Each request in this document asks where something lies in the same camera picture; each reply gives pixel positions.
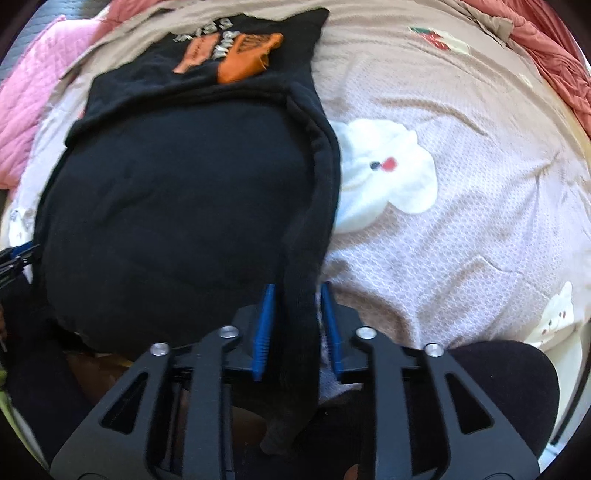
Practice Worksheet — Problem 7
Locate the lime green object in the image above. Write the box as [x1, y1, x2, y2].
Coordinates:
[0, 392, 19, 439]

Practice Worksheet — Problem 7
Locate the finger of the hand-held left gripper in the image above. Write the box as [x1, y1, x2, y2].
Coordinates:
[0, 244, 41, 289]

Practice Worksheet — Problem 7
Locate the person's left leg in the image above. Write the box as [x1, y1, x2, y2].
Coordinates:
[0, 277, 93, 462]

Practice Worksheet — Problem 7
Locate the printed bed sheet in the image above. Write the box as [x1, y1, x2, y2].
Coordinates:
[0, 0, 591, 370]

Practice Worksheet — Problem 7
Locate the pink quilted blanket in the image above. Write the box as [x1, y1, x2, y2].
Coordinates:
[0, 14, 100, 190]

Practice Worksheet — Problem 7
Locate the person's right leg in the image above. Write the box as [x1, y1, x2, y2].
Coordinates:
[450, 342, 559, 462]

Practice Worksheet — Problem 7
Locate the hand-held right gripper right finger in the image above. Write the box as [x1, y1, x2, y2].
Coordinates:
[321, 282, 541, 480]

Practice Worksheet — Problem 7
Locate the brown bed frame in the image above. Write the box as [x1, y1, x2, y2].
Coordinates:
[65, 351, 195, 402]

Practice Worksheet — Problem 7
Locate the black sweater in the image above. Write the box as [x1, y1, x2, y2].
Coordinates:
[34, 7, 342, 455]

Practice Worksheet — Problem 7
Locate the person's leg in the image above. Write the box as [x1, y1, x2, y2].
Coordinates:
[450, 342, 559, 462]
[0, 277, 93, 462]

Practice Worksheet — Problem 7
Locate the salmon red blanket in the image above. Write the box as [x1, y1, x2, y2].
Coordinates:
[462, 0, 591, 134]

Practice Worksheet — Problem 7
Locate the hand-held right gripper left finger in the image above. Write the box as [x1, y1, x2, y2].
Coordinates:
[50, 284, 277, 480]

